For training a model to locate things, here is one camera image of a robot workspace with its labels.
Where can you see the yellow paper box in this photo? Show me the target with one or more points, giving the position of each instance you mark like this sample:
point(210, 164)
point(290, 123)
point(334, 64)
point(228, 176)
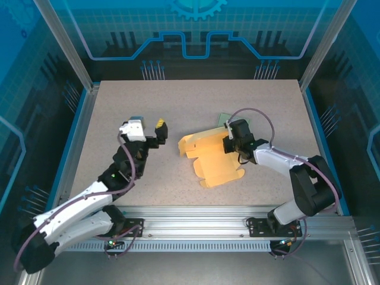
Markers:
point(213, 166)

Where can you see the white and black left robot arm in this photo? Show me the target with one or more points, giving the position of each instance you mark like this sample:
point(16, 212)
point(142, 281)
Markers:
point(74, 202)

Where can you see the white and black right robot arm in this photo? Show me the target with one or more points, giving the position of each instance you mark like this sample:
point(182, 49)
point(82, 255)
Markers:
point(314, 190)

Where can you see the blue table edge strip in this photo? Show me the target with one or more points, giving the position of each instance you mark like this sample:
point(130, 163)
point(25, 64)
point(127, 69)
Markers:
point(72, 130)
point(323, 142)

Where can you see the small connector with indicator light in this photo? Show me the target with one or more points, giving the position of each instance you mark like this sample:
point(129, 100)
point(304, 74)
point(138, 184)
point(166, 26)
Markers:
point(112, 242)
point(286, 242)

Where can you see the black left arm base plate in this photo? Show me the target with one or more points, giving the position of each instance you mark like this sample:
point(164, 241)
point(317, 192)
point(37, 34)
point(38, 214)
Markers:
point(130, 222)

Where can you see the aluminium mounting rail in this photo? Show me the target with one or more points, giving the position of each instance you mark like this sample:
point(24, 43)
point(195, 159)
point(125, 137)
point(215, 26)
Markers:
point(193, 219)

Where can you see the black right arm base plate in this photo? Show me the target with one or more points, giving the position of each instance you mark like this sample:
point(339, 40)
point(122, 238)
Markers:
point(255, 228)

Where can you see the aluminium frame post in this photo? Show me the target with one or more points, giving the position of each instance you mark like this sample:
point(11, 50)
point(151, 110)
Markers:
point(322, 50)
point(71, 50)

